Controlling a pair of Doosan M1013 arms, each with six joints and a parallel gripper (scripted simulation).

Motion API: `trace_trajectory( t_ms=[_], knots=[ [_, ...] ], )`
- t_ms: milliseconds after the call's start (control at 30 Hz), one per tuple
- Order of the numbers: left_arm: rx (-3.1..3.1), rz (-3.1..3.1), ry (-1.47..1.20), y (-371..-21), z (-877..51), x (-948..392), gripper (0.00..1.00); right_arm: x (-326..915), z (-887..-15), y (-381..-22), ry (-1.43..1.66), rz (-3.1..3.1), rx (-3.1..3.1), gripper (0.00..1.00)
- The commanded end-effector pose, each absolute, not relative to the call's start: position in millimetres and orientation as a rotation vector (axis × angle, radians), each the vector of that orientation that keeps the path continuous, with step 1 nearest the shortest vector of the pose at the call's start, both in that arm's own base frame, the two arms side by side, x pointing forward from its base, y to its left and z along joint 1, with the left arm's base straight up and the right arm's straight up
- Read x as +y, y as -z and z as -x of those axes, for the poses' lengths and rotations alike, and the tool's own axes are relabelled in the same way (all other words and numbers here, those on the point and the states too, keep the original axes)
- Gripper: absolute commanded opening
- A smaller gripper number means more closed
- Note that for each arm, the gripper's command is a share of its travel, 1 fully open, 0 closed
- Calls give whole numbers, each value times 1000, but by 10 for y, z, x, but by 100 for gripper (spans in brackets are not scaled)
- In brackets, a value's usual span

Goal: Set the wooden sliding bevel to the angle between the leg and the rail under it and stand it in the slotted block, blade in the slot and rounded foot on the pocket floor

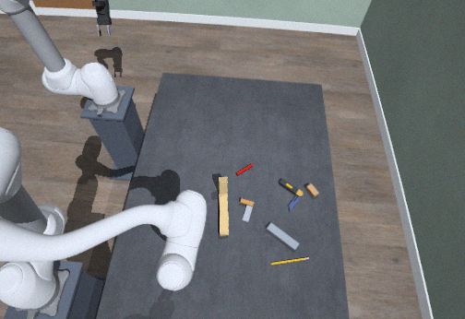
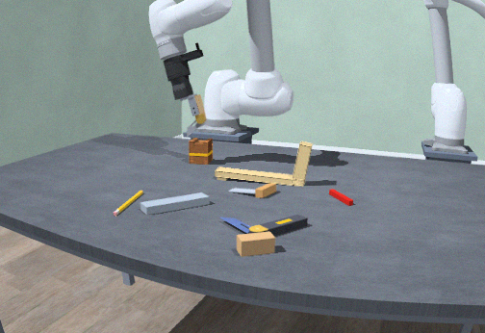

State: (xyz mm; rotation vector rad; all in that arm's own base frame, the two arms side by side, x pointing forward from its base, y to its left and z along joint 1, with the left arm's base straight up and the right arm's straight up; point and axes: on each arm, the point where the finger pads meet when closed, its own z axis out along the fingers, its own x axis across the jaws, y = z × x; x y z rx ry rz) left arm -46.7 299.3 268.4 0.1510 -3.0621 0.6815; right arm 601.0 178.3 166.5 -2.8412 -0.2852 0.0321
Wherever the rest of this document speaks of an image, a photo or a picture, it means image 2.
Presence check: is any red flat bar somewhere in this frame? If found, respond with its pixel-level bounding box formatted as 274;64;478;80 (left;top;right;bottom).
329;190;353;206

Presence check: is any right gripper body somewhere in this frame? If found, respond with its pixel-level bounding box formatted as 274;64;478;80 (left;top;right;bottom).
157;37;203;100

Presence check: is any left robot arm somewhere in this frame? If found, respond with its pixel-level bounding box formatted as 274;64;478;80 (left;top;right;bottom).
423;0;485;154

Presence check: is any yellow pencil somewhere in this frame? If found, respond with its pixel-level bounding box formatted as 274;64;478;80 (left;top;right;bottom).
114;191;143;216

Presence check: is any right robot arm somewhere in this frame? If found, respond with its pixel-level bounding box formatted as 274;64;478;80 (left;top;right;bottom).
149;0;294;135

